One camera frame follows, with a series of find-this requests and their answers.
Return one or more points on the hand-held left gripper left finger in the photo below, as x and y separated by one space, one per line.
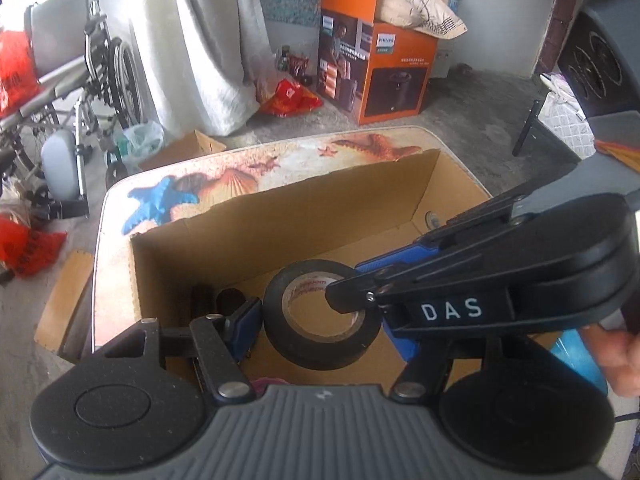
245 322

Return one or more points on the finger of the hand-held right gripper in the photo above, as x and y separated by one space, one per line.
385 265
350 295

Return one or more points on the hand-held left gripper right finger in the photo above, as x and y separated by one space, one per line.
402 347

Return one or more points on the black tape roll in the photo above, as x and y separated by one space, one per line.
280 330

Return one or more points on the pink plastic bowl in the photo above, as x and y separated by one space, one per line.
262 386

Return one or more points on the brown cardboard box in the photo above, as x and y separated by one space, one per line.
300 220

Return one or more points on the person's right hand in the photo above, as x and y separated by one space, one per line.
625 360

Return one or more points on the white quilted bag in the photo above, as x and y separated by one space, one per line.
570 120

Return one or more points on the orange appliance carton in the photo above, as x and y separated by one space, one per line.
395 85

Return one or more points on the flat cardboard sheet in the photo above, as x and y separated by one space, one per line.
65 305

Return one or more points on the small open cardboard carton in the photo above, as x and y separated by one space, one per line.
200 145

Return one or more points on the red snack bag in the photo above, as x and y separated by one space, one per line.
290 97

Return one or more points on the pale green plastic bag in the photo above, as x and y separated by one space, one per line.
140 140

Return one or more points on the white water dispenser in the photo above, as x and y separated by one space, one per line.
445 60

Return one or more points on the red plastic bag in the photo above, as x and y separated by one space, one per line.
30 250
15 80

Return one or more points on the dark glass bottle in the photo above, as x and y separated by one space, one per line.
284 57

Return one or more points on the brown wooden door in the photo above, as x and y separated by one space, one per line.
560 20

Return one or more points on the cream pillow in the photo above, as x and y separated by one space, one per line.
415 5

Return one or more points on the silver grey curtain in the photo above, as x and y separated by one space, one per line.
200 35

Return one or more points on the grey wheelchair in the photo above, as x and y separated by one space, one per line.
55 30

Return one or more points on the black metal frame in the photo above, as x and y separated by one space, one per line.
525 127

